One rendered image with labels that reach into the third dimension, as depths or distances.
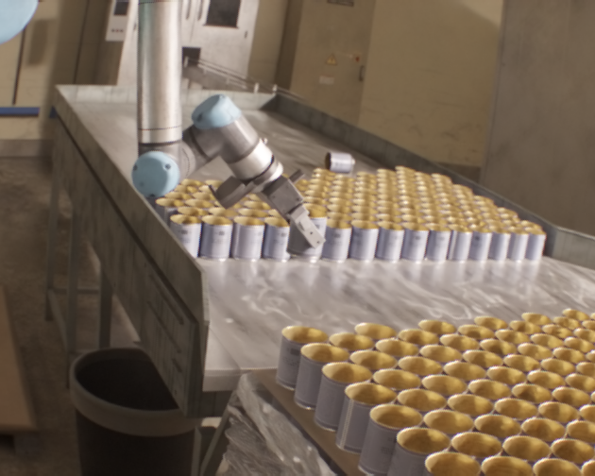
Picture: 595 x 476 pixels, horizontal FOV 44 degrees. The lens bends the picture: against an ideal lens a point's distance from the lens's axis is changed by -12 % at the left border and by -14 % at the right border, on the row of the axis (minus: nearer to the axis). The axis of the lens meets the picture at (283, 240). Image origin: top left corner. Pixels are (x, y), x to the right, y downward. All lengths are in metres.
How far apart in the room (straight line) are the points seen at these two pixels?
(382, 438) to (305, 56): 7.02
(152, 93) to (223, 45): 5.13
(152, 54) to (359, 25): 6.83
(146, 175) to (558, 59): 3.58
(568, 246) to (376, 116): 6.56
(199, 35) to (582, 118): 3.23
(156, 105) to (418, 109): 7.79
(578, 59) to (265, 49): 4.36
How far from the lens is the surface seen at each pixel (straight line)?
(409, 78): 8.91
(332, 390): 1.08
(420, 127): 9.09
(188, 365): 1.64
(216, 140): 1.43
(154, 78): 1.31
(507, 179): 4.95
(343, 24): 8.01
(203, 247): 1.78
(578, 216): 4.44
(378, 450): 0.99
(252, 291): 1.64
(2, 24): 0.84
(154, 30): 1.31
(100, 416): 2.17
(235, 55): 6.48
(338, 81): 8.06
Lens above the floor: 1.64
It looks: 16 degrees down
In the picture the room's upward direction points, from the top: 9 degrees clockwise
